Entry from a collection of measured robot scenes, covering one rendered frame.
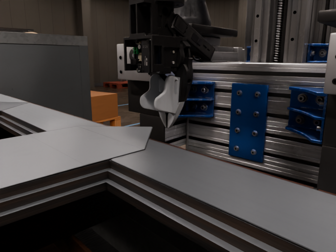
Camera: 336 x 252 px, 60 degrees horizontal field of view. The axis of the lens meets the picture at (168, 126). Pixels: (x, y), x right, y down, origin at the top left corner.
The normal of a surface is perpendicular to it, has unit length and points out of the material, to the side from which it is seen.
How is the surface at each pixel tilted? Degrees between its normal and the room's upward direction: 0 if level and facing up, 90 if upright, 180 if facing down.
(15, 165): 0
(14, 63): 90
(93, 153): 0
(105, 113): 90
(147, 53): 90
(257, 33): 90
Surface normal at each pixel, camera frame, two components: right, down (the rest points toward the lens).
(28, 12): 0.75, 0.15
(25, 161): 0.00, -0.97
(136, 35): -0.73, 0.15
